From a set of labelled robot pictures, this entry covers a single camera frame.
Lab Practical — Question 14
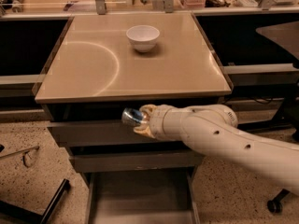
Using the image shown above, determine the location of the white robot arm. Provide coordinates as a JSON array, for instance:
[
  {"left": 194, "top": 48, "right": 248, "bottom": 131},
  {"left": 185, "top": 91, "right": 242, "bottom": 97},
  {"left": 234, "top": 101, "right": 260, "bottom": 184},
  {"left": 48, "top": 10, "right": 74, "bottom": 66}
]
[{"left": 134, "top": 105, "right": 299, "bottom": 195}]

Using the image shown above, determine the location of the white ceramic bowl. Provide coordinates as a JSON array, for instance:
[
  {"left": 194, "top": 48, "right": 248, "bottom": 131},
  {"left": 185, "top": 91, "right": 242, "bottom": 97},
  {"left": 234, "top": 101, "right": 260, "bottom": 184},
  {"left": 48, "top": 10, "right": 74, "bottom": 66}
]
[{"left": 126, "top": 25, "right": 160, "bottom": 52}]

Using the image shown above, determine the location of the grey cable on floor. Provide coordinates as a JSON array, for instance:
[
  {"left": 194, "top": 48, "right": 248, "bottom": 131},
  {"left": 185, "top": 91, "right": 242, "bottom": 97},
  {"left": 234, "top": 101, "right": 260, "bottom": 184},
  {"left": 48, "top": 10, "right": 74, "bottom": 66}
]
[{"left": 0, "top": 145, "right": 41, "bottom": 169}]

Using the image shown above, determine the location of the black metal stand leg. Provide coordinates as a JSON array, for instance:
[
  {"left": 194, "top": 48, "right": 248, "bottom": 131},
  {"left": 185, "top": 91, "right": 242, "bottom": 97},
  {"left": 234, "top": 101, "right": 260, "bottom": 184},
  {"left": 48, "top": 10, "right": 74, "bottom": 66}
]
[{"left": 0, "top": 178, "right": 71, "bottom": 224}]

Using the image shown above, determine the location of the middle grey drawer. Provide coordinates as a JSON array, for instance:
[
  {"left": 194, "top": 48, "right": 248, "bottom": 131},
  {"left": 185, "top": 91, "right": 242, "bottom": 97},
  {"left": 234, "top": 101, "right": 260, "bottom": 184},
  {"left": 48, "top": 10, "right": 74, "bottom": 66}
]
[{"left": 69, "top": 149, "right": 204, "bottom": 173}]

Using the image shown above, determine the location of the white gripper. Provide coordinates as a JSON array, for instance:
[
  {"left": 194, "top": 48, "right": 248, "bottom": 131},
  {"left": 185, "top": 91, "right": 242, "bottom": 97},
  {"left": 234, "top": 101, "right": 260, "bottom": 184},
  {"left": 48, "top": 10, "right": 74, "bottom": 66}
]
[{"left": 134, "top": 105, "right": 187, "bottom": 141}]

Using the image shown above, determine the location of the grey drawer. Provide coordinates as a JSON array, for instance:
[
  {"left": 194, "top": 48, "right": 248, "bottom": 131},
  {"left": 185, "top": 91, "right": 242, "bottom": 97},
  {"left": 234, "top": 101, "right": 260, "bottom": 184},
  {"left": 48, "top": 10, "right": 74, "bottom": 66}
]
[
  {"left": 48, "top": 119, "right": 187, "bottom": 149},
  {"left": 85, "top": 168, "right": 200, "bottom": 224},
  {"left": 69, "top": 149, "right": 204, "bottom": 173}
]

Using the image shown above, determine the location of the top grey drawer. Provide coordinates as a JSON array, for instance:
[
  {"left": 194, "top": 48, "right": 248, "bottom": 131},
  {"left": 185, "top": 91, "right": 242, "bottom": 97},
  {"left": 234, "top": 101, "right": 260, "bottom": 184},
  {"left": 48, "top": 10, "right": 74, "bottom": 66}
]
[{"left": 48, "top": 119, "right": 187, "bottom": 149}]

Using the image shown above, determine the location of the bottom grey drawer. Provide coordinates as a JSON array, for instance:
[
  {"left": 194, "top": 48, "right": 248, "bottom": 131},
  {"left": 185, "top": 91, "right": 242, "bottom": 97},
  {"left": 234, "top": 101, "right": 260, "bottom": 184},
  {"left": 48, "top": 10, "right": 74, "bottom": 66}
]
[{"left": 85, "top": 168, "right": 200, "bottom": 224}]

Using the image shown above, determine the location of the black table leg frame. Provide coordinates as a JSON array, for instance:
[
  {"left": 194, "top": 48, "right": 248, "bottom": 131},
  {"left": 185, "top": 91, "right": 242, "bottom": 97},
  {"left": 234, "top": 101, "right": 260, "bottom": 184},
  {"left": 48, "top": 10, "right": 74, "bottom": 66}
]
[{"left": 236, "top": 105, "right": 292, "bottom": 133}]

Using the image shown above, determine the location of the grey drawer cabinet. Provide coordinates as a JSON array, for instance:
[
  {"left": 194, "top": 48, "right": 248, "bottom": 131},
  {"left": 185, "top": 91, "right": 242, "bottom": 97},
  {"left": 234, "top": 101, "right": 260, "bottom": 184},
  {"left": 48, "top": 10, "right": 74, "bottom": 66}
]
[{"left": 32, "top": 12, "right": 234, "bottom": 224}]

